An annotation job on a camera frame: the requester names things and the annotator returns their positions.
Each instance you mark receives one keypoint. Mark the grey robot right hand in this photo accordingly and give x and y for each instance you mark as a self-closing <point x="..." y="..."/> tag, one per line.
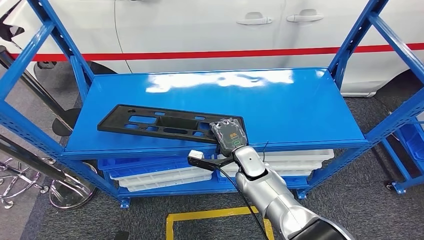
<point x="230" y="136"/>

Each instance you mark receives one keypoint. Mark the white plastic tray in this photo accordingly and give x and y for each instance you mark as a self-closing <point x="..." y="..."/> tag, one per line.
<point x="165" y="184"/>
<point x="291" y="172"/>
<point x="165" y="178"/>
<point x="298" y="165"/>
<point x="298" y="155"/>

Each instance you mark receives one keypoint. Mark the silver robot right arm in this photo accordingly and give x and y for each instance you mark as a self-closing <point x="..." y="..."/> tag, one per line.
<point x="275" y="198"/>

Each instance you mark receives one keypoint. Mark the blue wheeled shelf rack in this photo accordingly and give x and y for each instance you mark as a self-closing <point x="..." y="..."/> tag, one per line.
<point x="394" y="162"/>

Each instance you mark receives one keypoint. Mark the black plastic plate holder part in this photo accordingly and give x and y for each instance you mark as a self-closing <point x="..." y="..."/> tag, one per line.
<point x="112" y="124"/>

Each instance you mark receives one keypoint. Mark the chrome stanchion post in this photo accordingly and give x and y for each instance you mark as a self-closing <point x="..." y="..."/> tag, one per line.
<point x="71" y="197"/>

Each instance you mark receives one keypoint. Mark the stanchion with dark base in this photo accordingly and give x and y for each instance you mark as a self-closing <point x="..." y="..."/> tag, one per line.
<point x="66" y="124"/>

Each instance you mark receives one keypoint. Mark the white car with red stripe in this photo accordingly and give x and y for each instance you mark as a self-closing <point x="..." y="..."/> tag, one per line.
<point x="198" y="26"/>

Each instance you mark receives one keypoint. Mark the black robot body part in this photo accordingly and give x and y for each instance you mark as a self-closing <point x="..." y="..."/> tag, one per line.
<point x="121" y="236"/>

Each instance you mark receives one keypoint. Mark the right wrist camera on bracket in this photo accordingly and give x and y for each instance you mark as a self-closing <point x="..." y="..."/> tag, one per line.
<point x="197" y="155"/>

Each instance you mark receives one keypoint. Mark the blue plastic tray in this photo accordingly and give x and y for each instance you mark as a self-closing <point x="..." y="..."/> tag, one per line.
<point x="294" y="182"/>
<point x="149" y="169"/>
<point x="415" y="145"/>

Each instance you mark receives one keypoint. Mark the blue steel shelf rack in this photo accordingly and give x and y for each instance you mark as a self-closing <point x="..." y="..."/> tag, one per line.
<point x="298" y="109"/>

